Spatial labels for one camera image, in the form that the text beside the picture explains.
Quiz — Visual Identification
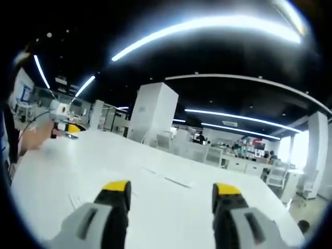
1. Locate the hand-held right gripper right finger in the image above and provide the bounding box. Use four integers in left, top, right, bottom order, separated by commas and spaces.
212, 182, 280, 249

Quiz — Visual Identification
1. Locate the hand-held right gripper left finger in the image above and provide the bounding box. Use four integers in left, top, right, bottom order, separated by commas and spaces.
48, 179, 132, 249

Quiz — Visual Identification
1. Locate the small white pillar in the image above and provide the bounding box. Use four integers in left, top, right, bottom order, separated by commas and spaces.
90, 100, 105, 131

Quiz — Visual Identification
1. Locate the short ceiling light strip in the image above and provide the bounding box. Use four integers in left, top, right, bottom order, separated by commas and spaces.
74, 75, 96, 98
33, 54, 51, 89

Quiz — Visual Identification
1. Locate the person's dark clothing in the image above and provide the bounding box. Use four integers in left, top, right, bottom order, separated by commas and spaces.
0, 103, 21, 187

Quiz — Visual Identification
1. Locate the white drawer cabinet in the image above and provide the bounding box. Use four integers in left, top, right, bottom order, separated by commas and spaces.
281, 172, 302, 205

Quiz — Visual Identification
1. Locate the dark round object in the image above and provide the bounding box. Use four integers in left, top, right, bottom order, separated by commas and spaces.
297, 219, 311, 232

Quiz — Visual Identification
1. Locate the white mesh office chair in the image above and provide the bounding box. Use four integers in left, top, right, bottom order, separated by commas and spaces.
204, 146, 223, 166
264, 158, 289, 188
155, 130, 174, 150

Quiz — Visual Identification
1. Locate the white office desk row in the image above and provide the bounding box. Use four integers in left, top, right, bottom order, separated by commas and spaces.
220, 151, 270, 174

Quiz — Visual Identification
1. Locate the large white square pillar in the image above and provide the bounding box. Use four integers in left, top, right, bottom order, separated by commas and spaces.
128, 82, 179, 146

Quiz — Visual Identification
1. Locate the long straight ceiling light strip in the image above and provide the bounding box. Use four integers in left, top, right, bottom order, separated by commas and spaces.
184, 108, 302, 133
201, 122, 281, 141

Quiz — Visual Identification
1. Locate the white pillar by window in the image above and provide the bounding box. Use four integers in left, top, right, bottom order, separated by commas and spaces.
305, 111, 329, 201

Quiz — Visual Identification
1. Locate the long curved ceiling light strip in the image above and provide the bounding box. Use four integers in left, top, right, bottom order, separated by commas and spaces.
110, 14, 303, 62

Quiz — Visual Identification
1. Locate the thin dark gripper cable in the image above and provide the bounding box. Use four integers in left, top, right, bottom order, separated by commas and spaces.
18, 110, 52, 142

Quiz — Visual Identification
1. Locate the blue wall poster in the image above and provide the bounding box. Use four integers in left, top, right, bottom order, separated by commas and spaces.
20, 82, 34, 102

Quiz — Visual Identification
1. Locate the red wall sign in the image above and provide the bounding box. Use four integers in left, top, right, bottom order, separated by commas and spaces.
252, 138, 266, 150

